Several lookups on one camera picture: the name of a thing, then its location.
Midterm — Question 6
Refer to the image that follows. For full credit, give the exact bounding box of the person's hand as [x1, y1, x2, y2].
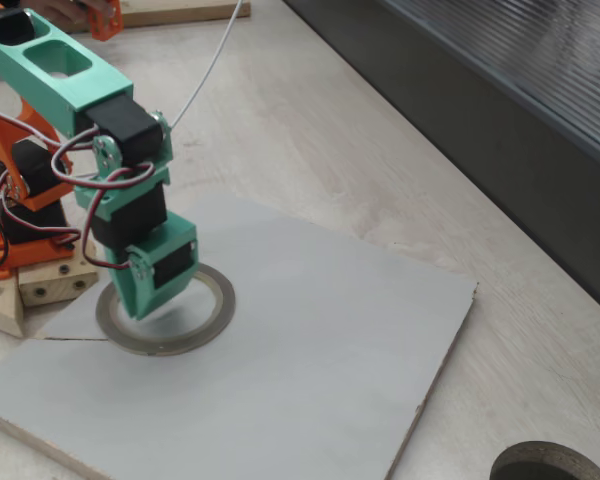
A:
[22, 0, 112, 25]

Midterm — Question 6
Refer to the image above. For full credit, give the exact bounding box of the wooden block with screw holes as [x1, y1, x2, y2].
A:
[17, 238, 101, 308]

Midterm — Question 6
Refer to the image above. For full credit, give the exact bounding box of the white laminated board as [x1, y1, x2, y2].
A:
[0, 193, 480, 480]

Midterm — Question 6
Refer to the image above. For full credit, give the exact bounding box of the long wooden plank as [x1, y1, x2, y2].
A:
[122, 0, 252, 29]

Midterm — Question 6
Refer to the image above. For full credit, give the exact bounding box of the ribbed desk partition screen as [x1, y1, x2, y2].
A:
[284, 0, 600, 321]

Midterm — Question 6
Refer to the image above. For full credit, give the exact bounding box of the grey ring of tape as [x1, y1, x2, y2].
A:
[95, 263, 237, 358]

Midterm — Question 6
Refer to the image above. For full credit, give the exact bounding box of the red white black servo cable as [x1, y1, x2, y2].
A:
[0, 197, 86, 251]
[49, 124, 157, 271]

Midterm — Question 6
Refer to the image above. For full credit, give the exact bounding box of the white USB cable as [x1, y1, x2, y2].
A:
[172, 0, 245, 127]

